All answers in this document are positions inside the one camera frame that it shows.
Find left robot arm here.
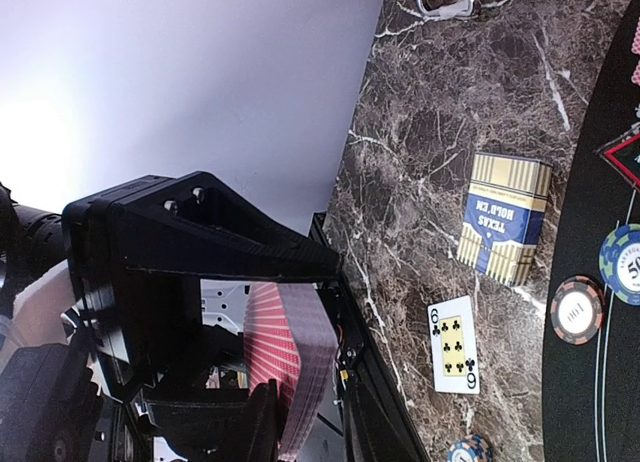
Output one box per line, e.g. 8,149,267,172
1,172,342,461

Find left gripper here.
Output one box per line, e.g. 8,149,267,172
62,171,343,461

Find red triangular all-in marker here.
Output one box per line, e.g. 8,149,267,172
595,125,640,191

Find round black poker mat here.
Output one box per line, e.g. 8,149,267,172
542,0,639,461

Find blue chip stack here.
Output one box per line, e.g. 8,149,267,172
447,434,493,462

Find red-backed playing card deck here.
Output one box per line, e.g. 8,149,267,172
243,282,338,461

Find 50 chips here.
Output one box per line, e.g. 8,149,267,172
599,224,640,306

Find face-up spade card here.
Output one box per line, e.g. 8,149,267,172
427,296,480,395

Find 100 chips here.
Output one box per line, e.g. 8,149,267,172
550,275,605,345

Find red card deck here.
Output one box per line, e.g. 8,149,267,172
457,152,552,287

